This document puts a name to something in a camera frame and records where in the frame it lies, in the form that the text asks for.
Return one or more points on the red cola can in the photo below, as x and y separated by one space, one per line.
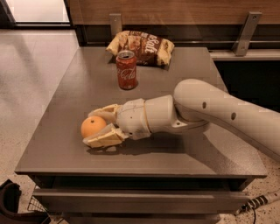
126 67

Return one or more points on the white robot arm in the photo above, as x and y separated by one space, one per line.
192 106

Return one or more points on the orange fruit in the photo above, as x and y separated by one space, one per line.
92 125

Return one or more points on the dark brown chair part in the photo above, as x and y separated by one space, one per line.
9 202

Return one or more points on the wire basket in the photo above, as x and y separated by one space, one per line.
35 206

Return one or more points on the right metal bracket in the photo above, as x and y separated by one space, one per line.
248 29

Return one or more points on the left metal bracket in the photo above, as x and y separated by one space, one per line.
116 24

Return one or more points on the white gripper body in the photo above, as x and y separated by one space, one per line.
131 115

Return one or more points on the brown chip bag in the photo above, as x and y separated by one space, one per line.
150 50

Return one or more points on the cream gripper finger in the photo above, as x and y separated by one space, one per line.
109 136
108 113

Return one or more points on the metal bracket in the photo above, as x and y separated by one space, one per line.
248 29
116 24

